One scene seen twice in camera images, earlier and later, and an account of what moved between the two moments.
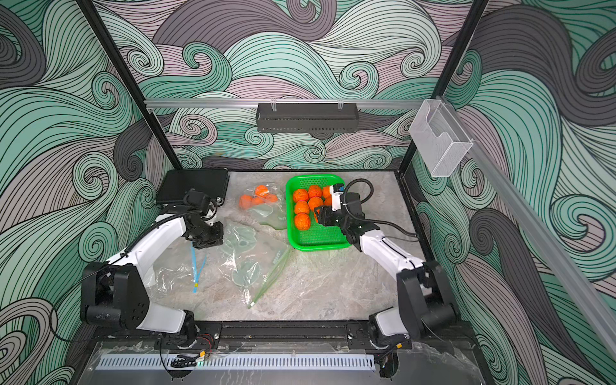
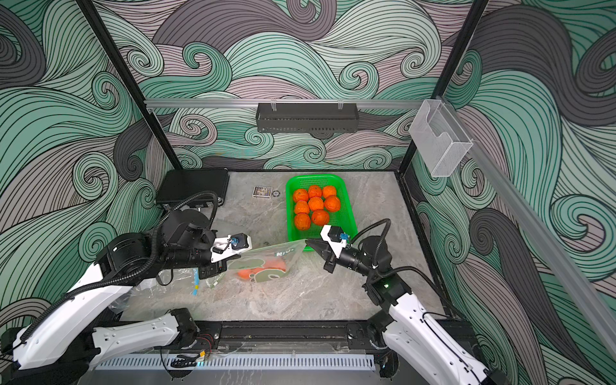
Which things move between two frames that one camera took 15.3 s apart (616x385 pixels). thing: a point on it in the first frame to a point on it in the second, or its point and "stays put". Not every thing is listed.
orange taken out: (314, 191) stays put
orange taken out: (301, 207) stays put
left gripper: (217, 239) to (212, 269)
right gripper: (325, 216) to (326, 248)
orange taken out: (300, 194) stays put
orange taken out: (326, 192) stays put
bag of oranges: (265, 203) to (265, 264)
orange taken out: (314, 202) stays put
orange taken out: (302, 221) stays put
